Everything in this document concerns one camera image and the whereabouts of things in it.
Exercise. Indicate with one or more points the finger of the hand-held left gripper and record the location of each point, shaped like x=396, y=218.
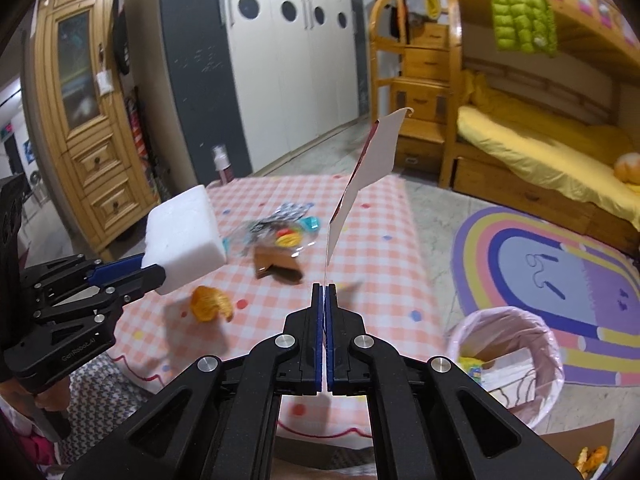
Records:
x=145, y=280
x=115, y=270

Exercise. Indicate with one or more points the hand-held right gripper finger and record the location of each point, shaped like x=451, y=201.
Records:
x=331, y=340
x=318, y=340

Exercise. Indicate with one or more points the white foam block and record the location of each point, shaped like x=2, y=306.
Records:
x=185, y=240

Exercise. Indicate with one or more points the white plastic packet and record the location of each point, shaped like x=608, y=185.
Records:
x=505, y=365

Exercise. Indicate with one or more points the red paper box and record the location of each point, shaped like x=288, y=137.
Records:
x=375, y=160

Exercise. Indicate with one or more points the trash bin with pink bag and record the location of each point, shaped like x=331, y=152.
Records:
x=545, y=375

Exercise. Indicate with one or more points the person's left hand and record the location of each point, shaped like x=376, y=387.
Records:
x=17, y=400

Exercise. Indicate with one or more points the orange peel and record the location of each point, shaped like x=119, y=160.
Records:
x=592, y=457
x=210, y=302

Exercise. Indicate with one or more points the brown cardboard piece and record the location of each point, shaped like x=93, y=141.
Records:
x=272, y=260

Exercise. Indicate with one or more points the pink checked tablecloth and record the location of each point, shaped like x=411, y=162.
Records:
x=375, y=240

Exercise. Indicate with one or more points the clear bag of colourful bits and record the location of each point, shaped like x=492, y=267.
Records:
x=285, y=235

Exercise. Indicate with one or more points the wooden cabinet with glass door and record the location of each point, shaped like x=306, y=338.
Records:
x=105, y=160

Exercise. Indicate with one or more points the silver blister pack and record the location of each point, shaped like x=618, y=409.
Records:
x=290, y=210

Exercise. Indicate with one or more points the small spray bottle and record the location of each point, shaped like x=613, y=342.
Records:
x=223, y=167

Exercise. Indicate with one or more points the dark patterned board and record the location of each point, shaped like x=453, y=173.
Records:
x=140, y=135

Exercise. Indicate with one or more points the white paper tag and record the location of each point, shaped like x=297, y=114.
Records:
x=104, y=82

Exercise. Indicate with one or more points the rainbow pattern rug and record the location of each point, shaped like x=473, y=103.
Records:
x=525, y=245

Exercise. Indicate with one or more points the wooden bunk bed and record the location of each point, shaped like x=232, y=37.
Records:
x=500, y=180

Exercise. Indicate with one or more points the dark hanging garment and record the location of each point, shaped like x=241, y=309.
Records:
x=120, y=35

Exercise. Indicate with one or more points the grey and white wardrobe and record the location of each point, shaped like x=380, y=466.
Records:
x=280, y=85

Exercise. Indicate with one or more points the brown cardboard box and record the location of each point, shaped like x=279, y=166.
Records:
x=575, y=440

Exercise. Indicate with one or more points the yellow bed sheet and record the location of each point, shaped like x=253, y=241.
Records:
x=540, y=145

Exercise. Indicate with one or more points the wooden stair drawer unit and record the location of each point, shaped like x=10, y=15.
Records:
x=425, y=65

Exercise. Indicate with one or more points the orange plush toy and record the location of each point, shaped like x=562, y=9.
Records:
x=629, y=167

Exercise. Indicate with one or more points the green puffer jacket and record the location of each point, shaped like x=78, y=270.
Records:
x=520, y=15

